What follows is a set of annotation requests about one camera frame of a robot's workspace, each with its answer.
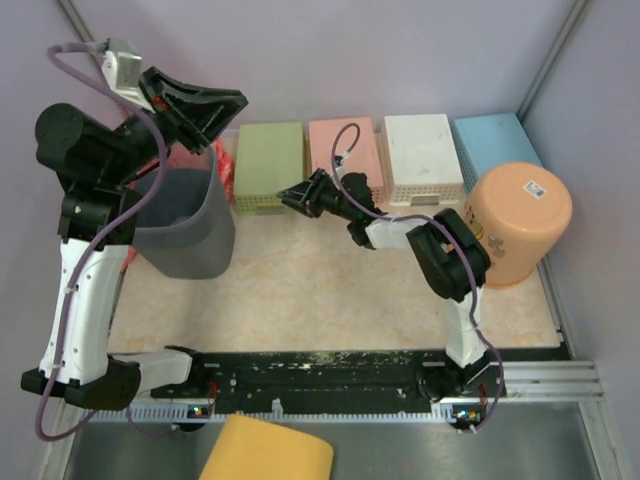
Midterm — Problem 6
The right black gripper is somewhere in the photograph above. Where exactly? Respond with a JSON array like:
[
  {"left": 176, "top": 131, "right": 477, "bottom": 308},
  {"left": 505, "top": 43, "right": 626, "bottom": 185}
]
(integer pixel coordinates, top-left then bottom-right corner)
[{"left": 276, "top": 169, "right": 354, "bottom": 223}]

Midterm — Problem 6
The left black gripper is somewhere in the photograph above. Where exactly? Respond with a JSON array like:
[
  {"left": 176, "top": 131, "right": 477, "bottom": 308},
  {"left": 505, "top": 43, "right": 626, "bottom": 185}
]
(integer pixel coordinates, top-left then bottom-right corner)
[{"left": 99, "top": 64, "right": 247, "bottom": 186}]

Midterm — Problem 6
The green perforated plastic basket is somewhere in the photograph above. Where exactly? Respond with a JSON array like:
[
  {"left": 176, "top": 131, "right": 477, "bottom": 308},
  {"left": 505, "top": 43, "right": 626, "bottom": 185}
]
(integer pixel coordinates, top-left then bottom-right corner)
[{"left": 233, "top": 122, "right": 305, "bottom": 215}]

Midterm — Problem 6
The pink perforated plastic basket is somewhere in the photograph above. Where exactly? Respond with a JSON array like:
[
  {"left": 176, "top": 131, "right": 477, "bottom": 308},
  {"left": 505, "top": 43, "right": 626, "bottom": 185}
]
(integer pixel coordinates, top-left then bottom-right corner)
[{"left": 308, "top": 117, "right": 385, "bottom": 204}]

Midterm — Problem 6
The white perforated plastic basket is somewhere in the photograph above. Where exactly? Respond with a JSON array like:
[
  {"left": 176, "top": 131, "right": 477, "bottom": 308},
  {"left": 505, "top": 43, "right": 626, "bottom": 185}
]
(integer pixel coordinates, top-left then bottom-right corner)
[{"left": 381, "top": 114, "right": 463, "bottom": 206}]

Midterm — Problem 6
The blue perforated plastic basket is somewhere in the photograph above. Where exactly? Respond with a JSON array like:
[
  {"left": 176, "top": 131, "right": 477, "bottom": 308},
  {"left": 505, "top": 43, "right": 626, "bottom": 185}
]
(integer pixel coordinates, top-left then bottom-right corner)
[{"left": 451, "top": 113, "right": 541, "bottom": 194}]

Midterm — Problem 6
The orange plastic bin liner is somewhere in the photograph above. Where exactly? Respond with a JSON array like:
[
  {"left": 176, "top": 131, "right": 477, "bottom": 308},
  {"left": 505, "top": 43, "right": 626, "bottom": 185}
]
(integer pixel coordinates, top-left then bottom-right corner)
[{"left": 463, "top": 162, "right": 573, "bottom": 288}]

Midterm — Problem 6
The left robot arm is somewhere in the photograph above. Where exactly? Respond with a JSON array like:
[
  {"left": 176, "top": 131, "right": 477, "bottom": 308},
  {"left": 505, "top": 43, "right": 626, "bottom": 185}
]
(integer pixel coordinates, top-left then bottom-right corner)
[{"left": 21, "top": 68, "right": 248, "bottom": 411}]

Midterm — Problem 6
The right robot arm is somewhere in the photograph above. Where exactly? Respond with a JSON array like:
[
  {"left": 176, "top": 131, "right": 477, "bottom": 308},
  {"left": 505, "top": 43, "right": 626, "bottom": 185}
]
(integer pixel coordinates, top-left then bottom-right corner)
[{"left": 277, "top": 169, "right": 490, "bottom": 402}]

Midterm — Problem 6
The red plastic bag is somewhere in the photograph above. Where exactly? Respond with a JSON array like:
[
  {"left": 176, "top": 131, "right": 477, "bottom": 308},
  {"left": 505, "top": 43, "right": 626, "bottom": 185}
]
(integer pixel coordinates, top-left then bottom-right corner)
[{"left": 122, "top": 138, "right": 236, "bottom": 274}]

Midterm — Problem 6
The grey plastic bin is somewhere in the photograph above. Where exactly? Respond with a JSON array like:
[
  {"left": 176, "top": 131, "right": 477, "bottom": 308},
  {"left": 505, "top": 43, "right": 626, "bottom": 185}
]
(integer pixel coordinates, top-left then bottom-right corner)
[{"left": 130, "top": 147, "right": 236, "bottom": 280}]

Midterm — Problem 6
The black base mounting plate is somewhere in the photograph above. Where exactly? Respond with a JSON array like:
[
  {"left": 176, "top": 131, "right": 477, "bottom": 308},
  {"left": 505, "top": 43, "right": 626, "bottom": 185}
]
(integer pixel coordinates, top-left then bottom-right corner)
[{"left": 149, "top": 349, "right": 506, "bottom": 416}]

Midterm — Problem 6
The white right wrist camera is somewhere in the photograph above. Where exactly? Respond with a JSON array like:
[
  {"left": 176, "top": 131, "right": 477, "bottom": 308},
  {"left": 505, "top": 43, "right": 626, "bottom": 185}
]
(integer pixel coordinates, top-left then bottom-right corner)
[{"left": 333, "top": 152, "right": 350, "bottom": 169}]

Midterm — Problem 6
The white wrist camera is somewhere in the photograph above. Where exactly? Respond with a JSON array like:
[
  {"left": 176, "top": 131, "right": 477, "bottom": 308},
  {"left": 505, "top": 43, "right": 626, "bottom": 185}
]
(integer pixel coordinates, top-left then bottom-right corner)
[
  {"left": 333, "top": 152, "right": 350, "bottom": 169},
  {"left": 101, "top": 38, "right": 150, "bottom": 109}
]

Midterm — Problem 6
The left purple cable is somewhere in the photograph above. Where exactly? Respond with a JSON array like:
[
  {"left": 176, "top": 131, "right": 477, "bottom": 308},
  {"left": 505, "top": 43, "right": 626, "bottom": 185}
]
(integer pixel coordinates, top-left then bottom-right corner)
[{"left": 34, "top": 42, "right": 169, "bottom": 442}]

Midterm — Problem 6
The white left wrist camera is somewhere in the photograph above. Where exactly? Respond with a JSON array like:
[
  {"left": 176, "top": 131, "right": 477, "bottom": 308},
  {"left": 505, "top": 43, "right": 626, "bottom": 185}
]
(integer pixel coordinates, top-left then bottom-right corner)
[{"left": 101, "top": 38, "right": 150, "bottom": 109}]

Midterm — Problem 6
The white slotted cable duct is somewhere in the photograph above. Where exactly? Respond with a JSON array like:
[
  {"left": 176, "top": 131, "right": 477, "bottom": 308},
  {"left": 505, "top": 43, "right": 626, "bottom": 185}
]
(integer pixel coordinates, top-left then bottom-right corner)
[{"left": 127, "top": 403, "right": 494, "bottom": 424}]

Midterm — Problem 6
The aluminium frame rail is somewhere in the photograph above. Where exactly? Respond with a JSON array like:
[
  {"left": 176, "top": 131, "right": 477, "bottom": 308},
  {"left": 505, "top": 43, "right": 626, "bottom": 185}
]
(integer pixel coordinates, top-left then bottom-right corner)
[{"left": 504, "top": 360, "right": 604, "bottom": 403}]

